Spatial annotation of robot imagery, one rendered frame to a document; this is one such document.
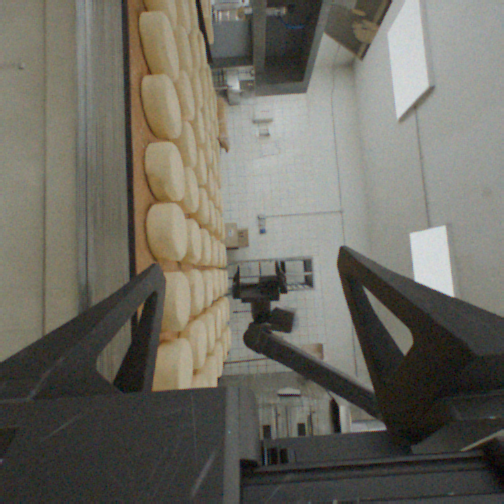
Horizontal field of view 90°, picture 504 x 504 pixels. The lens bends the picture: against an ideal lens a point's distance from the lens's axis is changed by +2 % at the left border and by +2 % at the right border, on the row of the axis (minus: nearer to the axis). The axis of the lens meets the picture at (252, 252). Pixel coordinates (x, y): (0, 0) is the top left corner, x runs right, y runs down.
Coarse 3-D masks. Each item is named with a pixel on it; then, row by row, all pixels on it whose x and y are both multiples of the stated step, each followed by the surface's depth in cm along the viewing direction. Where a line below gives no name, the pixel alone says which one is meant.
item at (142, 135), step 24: (144, 72) 21; (144, 120) 21; (144, 144) 20; (144, 168) 20; (144, 192) 20; (144, 216) 20; (144, 240) 19; (144, 264) 19; (168, 264) 24; (192, 264) 33; (168, 336) 23
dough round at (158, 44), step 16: (144, 16) 21; (160, 16) 21; (144, 32) 21; (160, 32) 21; (144, 48) 21; (160, 48) 21; (176, 48) 25; (160, 64) 22; (176, 64) 24; (176, 80) 25
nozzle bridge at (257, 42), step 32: (256, 0) 53; (288, 0) 58; (320, 0) 52; (224, 32) 76; (256, 32) 60; (288, 32) 66; (320, 32) 58; (224, 64) 77; (256, 64) 70; (288, 64) 73; (256, 96) 77
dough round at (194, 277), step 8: (184, 272) 27; (192, 272) 26; (192, 280) 26; (200, 280) 28; (192, 288) 25; (200, 288) 28; (192, 296) 25; (200, 296) 28; (192, 304) 25; (200, 304) 28; (192, 312) 26; (200, 312) 27
